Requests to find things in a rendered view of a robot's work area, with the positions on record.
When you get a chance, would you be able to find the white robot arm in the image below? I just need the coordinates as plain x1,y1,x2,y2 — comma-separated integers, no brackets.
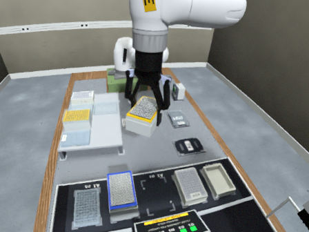
108,0,246,80

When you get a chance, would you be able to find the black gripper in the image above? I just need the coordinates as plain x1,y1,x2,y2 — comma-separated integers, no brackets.
125,50,172,126

